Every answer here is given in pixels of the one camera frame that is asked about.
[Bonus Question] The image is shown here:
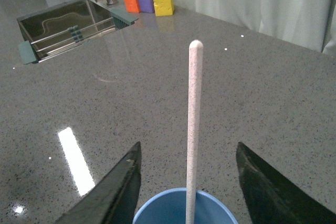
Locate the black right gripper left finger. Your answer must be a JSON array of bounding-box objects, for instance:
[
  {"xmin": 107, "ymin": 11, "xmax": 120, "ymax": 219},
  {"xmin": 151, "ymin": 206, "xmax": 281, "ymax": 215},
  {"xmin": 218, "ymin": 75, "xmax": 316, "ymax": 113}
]
[{"xmin": 56, "ymin": 142, "xmax": 142, "ymax": 223}]

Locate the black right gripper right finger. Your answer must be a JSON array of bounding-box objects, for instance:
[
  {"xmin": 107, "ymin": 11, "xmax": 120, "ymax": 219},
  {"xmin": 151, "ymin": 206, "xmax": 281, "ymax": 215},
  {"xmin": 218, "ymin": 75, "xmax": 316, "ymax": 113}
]
[{"xmin": 236, "ymin": 142, "xmax": 335, "ymax": 223}]

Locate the pink speckled chopstick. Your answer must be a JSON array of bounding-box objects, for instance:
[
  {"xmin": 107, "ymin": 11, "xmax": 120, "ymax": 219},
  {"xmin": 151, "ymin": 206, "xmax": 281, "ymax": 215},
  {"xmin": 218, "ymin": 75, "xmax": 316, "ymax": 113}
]
[{"xmin": 185, "ymin": 40, "xmax": 204, "ymax": 223}]

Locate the blue cup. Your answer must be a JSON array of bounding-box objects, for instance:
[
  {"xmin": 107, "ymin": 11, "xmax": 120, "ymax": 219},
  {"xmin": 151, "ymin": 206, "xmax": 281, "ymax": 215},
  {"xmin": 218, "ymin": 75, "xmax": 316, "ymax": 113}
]
[{"xmin": 133, "ymin": 188, "xmax": 237, "ymax": 224}]

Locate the green sink drying rack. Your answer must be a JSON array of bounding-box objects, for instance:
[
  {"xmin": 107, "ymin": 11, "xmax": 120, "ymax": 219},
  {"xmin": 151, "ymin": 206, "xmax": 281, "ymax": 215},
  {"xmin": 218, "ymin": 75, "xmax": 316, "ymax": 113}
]
[{"xmin": 18, "ymin": 7, "xmax": 138, "ymax": 64}]

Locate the steel kitchen sink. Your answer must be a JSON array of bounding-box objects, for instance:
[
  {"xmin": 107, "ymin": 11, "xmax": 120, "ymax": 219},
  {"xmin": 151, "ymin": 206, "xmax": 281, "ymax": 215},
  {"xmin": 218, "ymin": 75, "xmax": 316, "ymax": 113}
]
[{"xmin": 17, "ymin": 0, "xmax": 121, "ymax": 65}]

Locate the orange foam cube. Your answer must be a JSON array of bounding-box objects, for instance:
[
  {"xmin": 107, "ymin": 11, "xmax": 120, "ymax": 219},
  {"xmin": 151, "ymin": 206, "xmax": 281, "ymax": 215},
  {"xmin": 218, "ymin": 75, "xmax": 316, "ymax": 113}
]
[{"xmin": 124, "ymin": 0, "xmax": 141, "ymax": 13}]

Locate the yellow foam cube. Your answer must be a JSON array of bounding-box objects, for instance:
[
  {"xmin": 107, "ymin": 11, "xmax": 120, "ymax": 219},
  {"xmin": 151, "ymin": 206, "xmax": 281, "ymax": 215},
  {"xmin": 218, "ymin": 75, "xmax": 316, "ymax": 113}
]
[{"xmin": 153, "ymin": 0, "xmax": 175, "ymax": 17}]

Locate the purple foam cube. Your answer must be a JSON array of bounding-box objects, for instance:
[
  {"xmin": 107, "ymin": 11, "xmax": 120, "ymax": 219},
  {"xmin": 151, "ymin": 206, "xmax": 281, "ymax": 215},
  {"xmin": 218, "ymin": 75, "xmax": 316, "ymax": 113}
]
[{"xmin": 138, "ymin": 0, "xmax": 155, "ymax": 13}]

